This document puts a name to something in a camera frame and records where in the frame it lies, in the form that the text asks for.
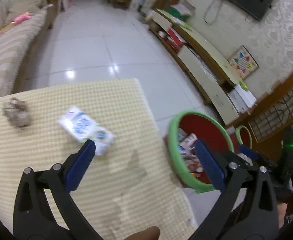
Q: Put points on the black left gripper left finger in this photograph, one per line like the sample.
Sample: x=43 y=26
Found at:
x=33 y=218

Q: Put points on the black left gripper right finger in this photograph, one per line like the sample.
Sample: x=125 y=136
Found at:
x=246 y=208

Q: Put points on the person's left hand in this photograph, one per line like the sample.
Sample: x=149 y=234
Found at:
x=151 y=233

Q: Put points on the small red bin green rim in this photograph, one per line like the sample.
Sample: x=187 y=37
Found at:
x=243 y=136

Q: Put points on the dark wooden lattice cabinet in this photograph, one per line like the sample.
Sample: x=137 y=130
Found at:
x=267 y=120

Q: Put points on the white box on cabinet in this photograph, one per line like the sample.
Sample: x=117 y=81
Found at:
x=242 y=99

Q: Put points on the red bin with green rim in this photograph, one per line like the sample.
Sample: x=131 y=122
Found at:
x=212 y=140

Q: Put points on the yellow checkered table mat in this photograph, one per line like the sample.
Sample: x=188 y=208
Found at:
x=91 y=165

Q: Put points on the white blue milk carton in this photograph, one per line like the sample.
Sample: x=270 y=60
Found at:
x=81 y=127

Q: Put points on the crumpled paper ball near sofa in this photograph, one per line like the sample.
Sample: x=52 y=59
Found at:
x=17 y=113

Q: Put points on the chinese checkers board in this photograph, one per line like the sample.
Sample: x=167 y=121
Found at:
x=243 y=62

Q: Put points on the cream low tv cabinet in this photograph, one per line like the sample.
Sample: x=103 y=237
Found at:
x=207 y=68

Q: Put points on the beige striped sofa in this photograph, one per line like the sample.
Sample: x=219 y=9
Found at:
x=18 y=44

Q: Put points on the green box with papers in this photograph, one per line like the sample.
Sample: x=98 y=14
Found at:
x=180 y=11

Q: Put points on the pink toy stick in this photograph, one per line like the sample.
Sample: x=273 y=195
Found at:
x=18 y=20

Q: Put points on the beige sofa cushion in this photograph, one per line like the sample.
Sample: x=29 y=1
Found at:
x=19 y=7

